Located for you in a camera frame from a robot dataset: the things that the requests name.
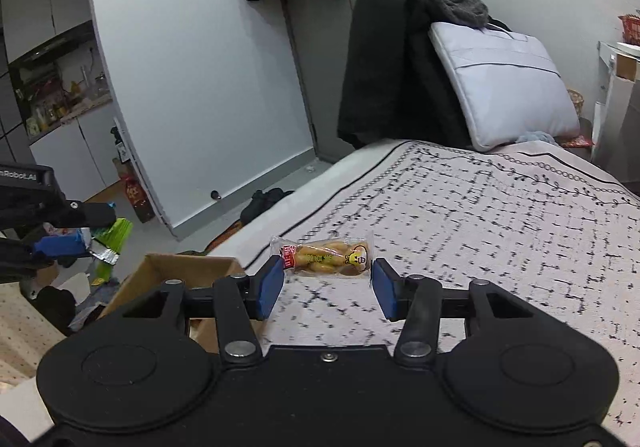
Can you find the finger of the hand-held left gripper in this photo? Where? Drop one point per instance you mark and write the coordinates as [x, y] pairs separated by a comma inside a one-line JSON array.
[[75, 214], [60, 247]]

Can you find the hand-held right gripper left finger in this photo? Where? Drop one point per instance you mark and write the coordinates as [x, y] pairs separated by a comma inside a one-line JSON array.
[[270, 287]]

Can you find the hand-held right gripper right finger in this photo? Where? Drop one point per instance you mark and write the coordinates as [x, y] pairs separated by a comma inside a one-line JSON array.
[[385, 289]]

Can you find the bright green snack packet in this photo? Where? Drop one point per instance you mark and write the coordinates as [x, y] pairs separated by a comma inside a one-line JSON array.
[[117, 233]]

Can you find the clear bread sticks packet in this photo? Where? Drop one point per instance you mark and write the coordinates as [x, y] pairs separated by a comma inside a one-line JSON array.
[[325, 254]]

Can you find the brown cardboard box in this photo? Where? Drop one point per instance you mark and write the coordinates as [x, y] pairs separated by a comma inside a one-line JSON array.
[[165, 269]]

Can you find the white lower cabinet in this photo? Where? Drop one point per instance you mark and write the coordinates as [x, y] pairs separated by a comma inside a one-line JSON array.
[[75, 157]]

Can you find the white cabinet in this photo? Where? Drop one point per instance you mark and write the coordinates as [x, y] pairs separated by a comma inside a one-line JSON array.
[[75, 157], [40, 2]]

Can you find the brown soda bottle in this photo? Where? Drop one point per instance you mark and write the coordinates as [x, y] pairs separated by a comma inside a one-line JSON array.
[[137, 197]]

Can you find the cartoon floor mat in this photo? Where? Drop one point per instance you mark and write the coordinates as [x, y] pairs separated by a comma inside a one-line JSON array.
[[225, 237]]

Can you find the black glass-front cabinet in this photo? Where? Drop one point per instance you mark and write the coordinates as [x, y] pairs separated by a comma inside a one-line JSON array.
[[12, 117]]

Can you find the black slipper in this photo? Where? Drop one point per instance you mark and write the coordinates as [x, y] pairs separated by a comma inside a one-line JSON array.
[[280, 196], [255, 209]]

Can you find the dark glass bottle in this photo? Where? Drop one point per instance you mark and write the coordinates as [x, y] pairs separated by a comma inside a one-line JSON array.
[[120, 149]]

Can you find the polka dot cloth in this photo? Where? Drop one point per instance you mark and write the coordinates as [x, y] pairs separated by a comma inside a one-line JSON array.
[[25, 327]]

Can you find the patterned white bed cover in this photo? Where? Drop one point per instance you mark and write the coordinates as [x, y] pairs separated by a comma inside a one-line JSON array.
[[300, 204]]

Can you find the kitchen counter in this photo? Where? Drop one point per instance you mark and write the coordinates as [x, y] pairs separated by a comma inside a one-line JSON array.
[[85, 109]]

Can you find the black door stopper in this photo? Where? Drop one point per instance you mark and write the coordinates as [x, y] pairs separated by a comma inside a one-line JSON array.
[[216, 195]]

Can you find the black-patterned white blanket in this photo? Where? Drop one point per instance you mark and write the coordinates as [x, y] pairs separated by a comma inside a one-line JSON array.
[[500, 252]]

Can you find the black range hood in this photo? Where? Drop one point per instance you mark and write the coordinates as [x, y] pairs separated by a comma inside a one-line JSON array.
[[50, 47]]

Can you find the white upper cabinet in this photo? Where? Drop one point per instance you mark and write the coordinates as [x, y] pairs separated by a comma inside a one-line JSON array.
[[40, 2]]

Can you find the black coat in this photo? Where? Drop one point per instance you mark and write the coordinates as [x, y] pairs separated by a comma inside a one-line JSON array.
[[390, 77]]

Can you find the blue cloth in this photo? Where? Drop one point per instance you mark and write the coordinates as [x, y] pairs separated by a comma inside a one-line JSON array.
[[537, 136]]

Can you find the grey door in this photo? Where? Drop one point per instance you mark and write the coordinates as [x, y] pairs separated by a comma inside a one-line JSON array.
[[325, 77]]

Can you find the light grey laptop bag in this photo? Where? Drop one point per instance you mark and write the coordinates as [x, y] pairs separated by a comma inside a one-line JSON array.
[[500, 87]]

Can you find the grey desk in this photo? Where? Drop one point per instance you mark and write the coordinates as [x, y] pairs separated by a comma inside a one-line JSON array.
[[620, 127]]

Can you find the red plastic basket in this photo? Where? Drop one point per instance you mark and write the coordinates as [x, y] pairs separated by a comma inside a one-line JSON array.
[[631, 29]]

